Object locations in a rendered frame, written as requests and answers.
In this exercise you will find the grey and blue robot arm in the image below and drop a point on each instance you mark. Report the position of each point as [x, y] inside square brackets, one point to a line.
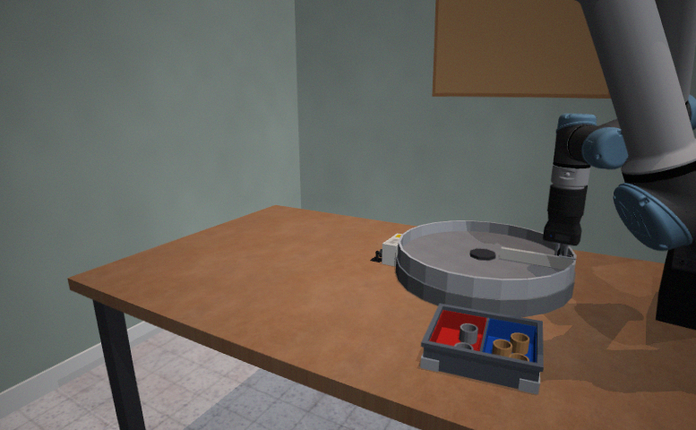
[646, 52]

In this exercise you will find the grey round turntable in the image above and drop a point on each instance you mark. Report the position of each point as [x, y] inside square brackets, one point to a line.
[440, 260]

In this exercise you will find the red and blue divided bin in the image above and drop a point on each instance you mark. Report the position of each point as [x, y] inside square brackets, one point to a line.
[480, 364]

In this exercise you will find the bronze bushing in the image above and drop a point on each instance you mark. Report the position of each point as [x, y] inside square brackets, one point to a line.
[518, 343]
[519, 356]
[502, 348]

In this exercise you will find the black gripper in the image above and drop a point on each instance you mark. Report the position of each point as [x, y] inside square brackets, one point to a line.
[566, 205]

